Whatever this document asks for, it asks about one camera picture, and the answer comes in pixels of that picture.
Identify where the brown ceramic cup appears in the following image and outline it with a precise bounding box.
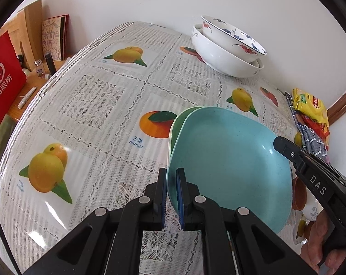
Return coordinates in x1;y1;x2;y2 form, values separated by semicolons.
292;177;308;211

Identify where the red snack packet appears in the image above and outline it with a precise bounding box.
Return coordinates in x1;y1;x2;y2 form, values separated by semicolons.
300;114;330;137

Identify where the person's right hand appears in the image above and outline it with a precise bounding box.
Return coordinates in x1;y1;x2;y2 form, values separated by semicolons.
300;210;346;275

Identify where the green plate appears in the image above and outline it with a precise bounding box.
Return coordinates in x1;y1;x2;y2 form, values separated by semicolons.
168;107;204;175

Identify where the white cup with blue print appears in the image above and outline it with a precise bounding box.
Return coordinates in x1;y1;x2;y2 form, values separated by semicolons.
302;197;323;222

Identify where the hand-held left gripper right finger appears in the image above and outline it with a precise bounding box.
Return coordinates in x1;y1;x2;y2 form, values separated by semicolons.
176;168;318;275

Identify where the red paper bag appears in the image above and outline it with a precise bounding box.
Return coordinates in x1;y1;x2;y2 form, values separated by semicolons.
0;30;27;125

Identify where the grey patterned cloth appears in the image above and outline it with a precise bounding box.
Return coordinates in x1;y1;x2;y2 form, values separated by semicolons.
300;125;329;164

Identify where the yellow snack packet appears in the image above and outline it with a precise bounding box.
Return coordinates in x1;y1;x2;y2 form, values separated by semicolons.
293;88;329;127

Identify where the white bowl with blue pattern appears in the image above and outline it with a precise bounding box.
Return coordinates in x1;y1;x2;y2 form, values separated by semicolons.
201;15;268;63

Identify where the white pen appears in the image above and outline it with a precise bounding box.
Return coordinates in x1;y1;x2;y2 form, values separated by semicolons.
18;87;37;110

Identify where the blue patterned pen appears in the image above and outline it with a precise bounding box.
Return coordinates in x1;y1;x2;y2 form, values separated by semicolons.
285;91;302;129

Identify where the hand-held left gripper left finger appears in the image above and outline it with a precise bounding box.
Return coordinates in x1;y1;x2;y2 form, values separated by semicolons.
24;168;168;275

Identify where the small clear bottle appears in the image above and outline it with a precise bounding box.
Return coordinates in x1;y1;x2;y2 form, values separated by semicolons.
34;59;45;77

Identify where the light blue plate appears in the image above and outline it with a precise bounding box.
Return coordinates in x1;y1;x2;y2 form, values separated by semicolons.
166;107;293;234

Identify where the fruit printed tablecloth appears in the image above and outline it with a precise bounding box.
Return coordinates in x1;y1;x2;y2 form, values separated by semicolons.
0;21;332;275

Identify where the large white bowl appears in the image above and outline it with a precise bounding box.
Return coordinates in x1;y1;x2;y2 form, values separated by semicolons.
191;24;264;78

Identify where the wooden cutting board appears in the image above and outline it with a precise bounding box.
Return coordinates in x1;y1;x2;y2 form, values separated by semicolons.
16;0;45;63

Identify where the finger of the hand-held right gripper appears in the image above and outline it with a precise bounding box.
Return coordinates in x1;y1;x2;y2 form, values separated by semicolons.
272;136;315;173

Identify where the wooden door frame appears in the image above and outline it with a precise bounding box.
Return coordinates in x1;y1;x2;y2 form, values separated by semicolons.
326;80;346;127

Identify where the hand-drawn greeting card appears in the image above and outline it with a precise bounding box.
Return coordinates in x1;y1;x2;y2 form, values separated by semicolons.
42;14;70;62

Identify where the black cylinder bottle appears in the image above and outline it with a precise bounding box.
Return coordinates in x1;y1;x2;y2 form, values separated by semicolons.
45;53;57;74

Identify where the wooden side table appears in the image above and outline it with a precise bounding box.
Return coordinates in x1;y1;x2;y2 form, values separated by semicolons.
0;14;74;127

